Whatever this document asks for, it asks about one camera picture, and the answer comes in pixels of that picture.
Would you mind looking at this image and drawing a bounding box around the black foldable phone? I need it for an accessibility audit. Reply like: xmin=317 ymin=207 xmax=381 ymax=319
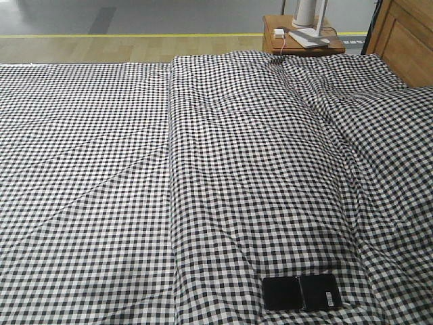
xmin=262 ymin=274 xmax=343 ymax=311

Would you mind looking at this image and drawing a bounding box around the black white checkered duvet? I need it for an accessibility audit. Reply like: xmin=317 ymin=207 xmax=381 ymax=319
xmin=168 ymin=51 xmax=432 ymax=324

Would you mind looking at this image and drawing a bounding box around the black white checkered bedsheet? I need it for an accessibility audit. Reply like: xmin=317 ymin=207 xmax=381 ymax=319
xmin=1 ymin=63 xmax=175 ymax=324

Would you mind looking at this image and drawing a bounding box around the white charger block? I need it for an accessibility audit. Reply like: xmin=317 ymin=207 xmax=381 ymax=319
xmin=273 ymin=28 xmax=285 ymax=39

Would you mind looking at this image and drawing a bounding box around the wooden nightstand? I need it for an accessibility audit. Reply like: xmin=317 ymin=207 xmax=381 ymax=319
xmin=262 ymin=15 xmax=346 ymax=57

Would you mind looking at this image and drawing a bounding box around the wooden headboard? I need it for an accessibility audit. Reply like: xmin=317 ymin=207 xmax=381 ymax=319
xmin=366 ymin=0 xmax=432 ymax=87

